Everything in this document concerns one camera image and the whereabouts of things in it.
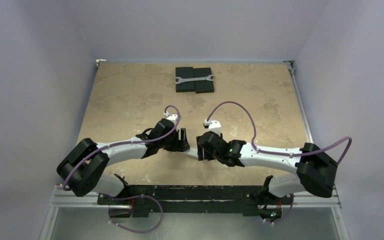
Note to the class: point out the right black foam block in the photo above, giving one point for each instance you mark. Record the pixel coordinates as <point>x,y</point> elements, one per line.
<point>203,86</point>

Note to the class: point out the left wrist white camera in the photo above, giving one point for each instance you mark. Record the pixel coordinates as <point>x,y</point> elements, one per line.
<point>175,118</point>

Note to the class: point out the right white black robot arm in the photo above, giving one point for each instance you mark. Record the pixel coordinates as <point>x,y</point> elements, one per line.
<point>307,168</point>

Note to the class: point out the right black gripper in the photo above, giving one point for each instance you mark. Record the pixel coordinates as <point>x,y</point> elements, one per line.
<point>201,147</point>

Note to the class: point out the silver open-end wrench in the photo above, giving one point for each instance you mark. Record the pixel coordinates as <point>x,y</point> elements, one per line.
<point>180,80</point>

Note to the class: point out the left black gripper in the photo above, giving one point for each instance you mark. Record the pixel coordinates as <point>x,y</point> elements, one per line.
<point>179,145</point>

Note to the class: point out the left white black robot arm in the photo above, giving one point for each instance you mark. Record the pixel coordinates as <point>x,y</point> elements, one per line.
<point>82,170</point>

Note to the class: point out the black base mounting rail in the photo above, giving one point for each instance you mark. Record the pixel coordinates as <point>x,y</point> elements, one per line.
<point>247,200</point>

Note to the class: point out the white remote control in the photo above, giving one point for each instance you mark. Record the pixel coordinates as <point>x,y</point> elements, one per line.
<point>191,153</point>

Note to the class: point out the right aluminium frame rail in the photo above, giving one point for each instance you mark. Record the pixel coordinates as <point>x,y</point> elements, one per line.
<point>338,222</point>

